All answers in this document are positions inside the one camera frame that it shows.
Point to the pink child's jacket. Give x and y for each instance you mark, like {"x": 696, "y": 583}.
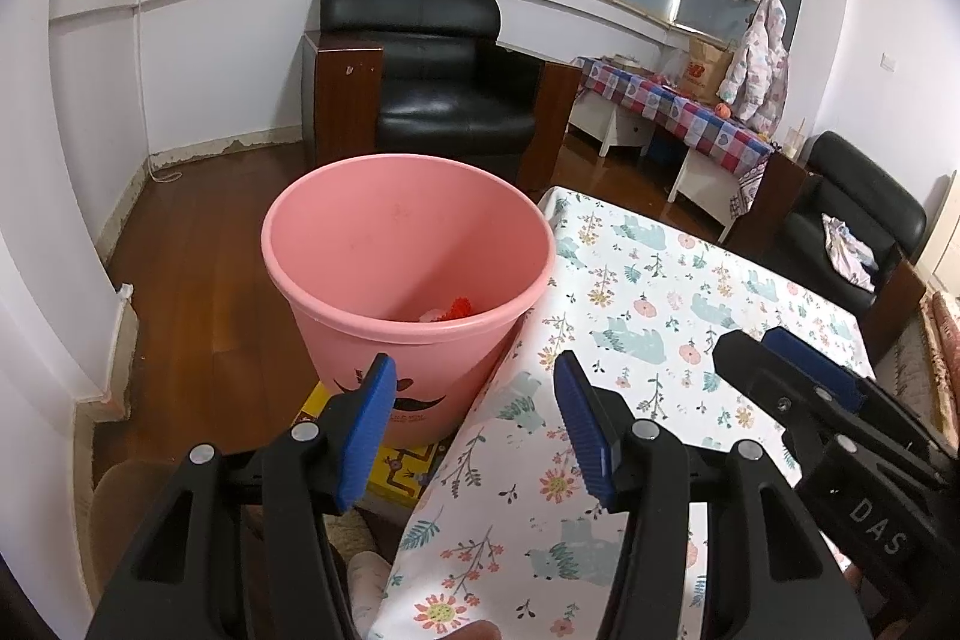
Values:
{"x": 754, "y": 70}

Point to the checkered tablecloth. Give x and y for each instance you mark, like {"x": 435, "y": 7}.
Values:
{"x": 675, "y": 108}

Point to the brown printed blanket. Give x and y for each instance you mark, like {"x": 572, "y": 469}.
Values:
{"x": 945, "y": 347}

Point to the large black leather armchair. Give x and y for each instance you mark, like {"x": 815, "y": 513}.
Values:
{"x": 435, "y": 93}

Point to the beige round seat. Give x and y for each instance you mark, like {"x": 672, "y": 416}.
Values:
{"x": 124, "y": 486}

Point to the white desk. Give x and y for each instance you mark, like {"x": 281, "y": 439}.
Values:
{"x": 622, "y": 123}

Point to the red foam net sleeve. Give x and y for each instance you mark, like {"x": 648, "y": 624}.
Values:
{"x": 457, "y": 308}

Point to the floral tablecloth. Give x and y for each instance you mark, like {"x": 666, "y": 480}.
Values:
{"x": 637, "y": 280}

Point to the plastic cup with straw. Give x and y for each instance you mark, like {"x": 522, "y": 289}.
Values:
{"x": 795, "y": 144}

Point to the small black leather armchair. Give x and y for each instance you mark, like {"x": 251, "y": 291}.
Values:
{"x": 847, "y": 190}

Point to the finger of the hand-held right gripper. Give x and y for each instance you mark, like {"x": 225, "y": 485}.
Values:
{"x": 817, "y": 370}
{"x": 765, "y": 377}

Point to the brown paper bag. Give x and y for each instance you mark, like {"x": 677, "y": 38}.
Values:
{"x": 705, "y": 74}

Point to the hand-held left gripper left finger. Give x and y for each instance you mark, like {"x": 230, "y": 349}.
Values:
{"x": 367, "y": 430}

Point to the yellow cardboard box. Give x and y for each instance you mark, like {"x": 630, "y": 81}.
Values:
{"x": 397, "y": 467}

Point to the white wall switch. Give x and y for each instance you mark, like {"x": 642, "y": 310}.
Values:
{"x": 889, "y": 63}

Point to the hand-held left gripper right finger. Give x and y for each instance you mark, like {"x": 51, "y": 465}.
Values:
{"x": 581, "y": 430}

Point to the pink plastic bucket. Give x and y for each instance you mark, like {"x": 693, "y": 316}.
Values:
{"x": 390, "y": 235}

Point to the white headboard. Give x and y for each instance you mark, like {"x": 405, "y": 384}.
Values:
{"x": 945, "y": 235}

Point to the printed cloth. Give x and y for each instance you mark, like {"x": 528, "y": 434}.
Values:
{"x": 851, "y": 250}

